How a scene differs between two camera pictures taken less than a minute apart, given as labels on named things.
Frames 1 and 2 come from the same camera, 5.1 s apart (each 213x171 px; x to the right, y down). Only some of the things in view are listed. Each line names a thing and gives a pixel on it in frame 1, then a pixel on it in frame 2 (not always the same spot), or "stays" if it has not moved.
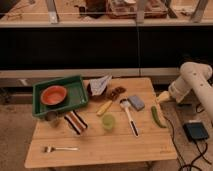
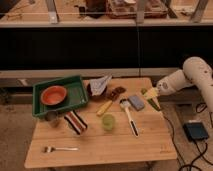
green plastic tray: [58, 95] stays
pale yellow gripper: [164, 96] → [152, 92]
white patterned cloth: [97, 85] stays
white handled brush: [124, 102] stays
